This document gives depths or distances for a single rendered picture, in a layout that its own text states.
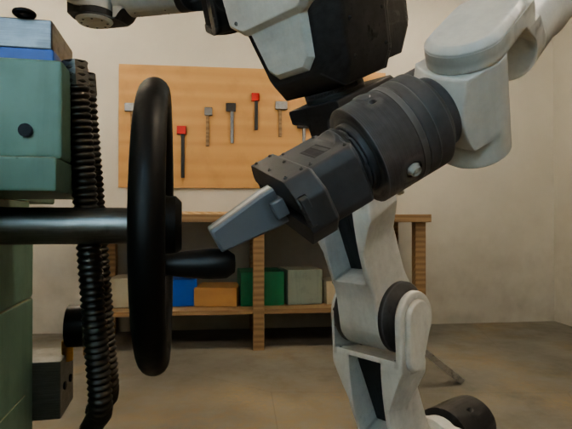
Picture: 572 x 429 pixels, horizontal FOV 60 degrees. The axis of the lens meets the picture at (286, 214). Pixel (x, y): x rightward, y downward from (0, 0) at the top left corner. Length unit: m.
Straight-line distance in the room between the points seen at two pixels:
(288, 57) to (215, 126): 2.88
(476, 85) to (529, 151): 4.02
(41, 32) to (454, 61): 0.37
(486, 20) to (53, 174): 0.39
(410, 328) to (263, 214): 0.64
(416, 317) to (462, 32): 0.66
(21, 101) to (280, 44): 0.52
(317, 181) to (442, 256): 3.74
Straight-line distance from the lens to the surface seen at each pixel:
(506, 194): 4.32
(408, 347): 1.01
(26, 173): 0.48
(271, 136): 3.77
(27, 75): 0.51
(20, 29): 0.54
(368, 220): 0.91
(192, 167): 3.74
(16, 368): 0.72
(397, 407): 1.09
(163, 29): 4.01
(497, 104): 0.47
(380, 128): 0.39
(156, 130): 0.40
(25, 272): 0.73
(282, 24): 0.90
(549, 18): 0.57
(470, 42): 0.44
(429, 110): 0.41
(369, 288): 0.98
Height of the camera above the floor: 0.82
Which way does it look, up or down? 1 degrees up
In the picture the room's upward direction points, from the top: straight up
